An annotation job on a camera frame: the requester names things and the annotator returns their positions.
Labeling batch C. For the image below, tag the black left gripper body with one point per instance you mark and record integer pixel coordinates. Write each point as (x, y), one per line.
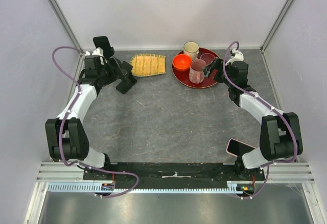
(107, 74)

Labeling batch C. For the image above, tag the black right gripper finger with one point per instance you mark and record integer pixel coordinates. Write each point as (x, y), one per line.
(207, 72)
(210, 67)

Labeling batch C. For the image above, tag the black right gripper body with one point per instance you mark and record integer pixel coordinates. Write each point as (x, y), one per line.
(218, 77)

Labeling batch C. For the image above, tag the black folding phone stand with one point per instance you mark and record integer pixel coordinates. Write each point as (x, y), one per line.
(127, 78)

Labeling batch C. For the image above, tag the black smartphone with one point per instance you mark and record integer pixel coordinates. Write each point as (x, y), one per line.
(103, 43)

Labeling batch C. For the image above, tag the pink-cased smartphone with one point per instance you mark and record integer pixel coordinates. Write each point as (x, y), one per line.
(237, 148)

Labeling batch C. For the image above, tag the black round-base phone stand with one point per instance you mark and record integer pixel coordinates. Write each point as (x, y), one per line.
(112, 60)

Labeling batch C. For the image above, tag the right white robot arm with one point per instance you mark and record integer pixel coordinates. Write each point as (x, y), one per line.
(280, 134)

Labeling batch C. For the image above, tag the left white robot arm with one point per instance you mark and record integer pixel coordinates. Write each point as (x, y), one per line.
(65, 134)

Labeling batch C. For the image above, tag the pink patterned mug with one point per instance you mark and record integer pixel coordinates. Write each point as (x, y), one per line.
(196, 74)

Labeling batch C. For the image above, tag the clear drinking glass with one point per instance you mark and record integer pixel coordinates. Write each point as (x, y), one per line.
(208, 58)

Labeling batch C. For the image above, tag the red oval lacquer tray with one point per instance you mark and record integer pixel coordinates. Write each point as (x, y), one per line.
(183, 76)

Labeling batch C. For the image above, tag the orange bowl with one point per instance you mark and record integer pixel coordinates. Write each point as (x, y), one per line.
(181, 62)

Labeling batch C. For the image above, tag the yellow woven bamboo mat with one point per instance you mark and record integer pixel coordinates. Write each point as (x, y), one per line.
(145, 65)

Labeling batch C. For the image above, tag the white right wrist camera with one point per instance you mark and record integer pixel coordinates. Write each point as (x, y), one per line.
(235, 55)

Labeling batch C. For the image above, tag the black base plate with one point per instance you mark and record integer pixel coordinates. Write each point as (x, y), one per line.
(186, 175)

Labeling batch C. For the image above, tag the slotted cable duct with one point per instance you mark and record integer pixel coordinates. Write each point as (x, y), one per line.
(231, 188)

